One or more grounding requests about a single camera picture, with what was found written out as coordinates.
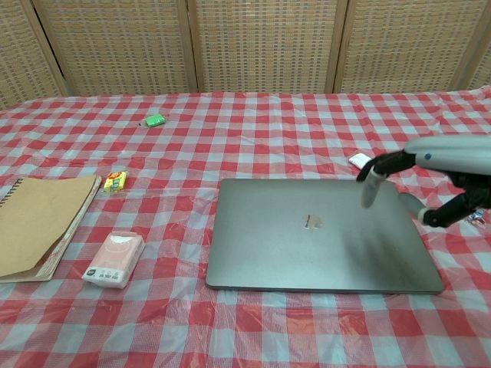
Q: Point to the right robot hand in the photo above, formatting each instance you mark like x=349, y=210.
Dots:
x=452, y=151

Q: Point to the silver grey laptop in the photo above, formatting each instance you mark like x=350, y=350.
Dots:
x=307, y=245

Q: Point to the woven bamboo folding screen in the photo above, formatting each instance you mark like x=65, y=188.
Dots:
x=115, y=46

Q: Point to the colourful candy wrapper bag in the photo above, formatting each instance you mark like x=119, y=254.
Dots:
x=476, y=219

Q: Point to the small white flat object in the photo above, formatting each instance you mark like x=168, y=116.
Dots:
x=360, y=159

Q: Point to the red white checkered tablecloth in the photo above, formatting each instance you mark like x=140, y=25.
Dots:
x=245, y=329

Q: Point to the green usb stick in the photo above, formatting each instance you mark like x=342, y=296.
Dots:
x=155, y=120

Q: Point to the yellow candy pack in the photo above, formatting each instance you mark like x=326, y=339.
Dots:
x=115, y=182

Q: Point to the pink tissue pack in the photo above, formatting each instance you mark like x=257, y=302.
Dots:
x=113, y=257

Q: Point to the brown kraft cover notebook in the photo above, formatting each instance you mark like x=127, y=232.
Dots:
x=34, y=222

